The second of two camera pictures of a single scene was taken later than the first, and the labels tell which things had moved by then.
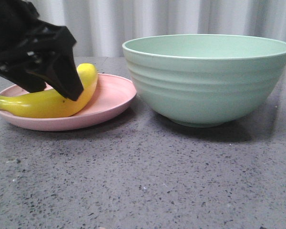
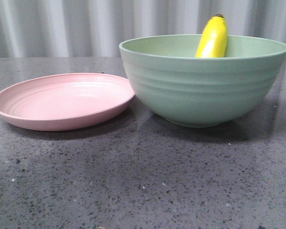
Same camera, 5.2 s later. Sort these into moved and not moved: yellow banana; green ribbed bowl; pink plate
Moved: yellow banana
Not moved: pink plate; green ribbed bowl
